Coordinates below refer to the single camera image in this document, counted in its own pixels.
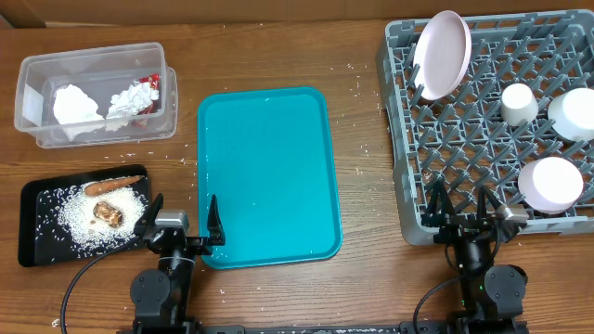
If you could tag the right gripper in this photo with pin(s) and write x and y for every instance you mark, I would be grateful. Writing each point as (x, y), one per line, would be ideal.
(457, 225)

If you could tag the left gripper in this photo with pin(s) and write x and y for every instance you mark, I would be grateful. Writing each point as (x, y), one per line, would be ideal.
(203, 247)

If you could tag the brown walnut piece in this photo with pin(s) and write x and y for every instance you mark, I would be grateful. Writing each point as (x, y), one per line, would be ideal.
(105, 212)

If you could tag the small white plate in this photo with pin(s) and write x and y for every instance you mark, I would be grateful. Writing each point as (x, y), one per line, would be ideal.
(550, 185)

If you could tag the orange carrot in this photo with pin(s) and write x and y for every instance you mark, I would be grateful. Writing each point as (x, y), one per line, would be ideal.
(99, 188)

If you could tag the white cup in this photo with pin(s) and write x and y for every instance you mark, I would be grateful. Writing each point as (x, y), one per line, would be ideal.
(518, 104)

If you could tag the white tissue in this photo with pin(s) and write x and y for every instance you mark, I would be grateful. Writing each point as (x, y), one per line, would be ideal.
(127, 104)

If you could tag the white saucer bowl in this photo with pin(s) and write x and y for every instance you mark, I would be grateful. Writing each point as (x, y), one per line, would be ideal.
(572, 114)

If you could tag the large white plate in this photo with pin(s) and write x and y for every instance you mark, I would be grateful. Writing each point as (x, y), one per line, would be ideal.
(443, 53)

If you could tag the red snack wrapper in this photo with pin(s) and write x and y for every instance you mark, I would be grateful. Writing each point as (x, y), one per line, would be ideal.
(153, 82)

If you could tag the white napkin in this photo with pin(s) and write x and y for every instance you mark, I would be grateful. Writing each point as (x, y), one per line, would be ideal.
(77, 110)

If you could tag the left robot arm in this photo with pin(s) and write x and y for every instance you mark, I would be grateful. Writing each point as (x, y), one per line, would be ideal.
(161, 295)

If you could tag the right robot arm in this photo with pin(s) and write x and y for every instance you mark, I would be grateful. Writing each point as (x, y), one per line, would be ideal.
(491, 295)

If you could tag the grey dishwasher rack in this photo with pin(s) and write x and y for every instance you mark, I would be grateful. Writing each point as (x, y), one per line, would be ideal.
(462, 139)

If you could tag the pile of white rice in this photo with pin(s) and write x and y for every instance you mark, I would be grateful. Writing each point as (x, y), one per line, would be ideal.
(87, 230)

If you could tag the teal plastic tray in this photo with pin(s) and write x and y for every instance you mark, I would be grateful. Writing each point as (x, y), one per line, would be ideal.
(266, 156)

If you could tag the black plastic tray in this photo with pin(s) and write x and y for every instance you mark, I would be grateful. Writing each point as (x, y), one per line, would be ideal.
(42, 241)

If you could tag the clear plastic bin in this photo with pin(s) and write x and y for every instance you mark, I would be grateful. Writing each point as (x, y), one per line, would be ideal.
(100, 73)

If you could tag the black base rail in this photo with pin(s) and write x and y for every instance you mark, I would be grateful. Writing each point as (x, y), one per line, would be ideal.
(402, 328)

